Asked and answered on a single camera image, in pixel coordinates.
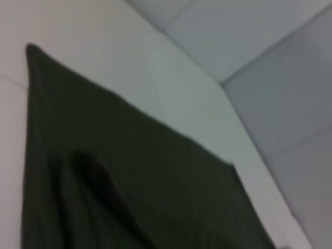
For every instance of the dark green t-shirt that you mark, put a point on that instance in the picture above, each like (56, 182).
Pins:
(116, 168)

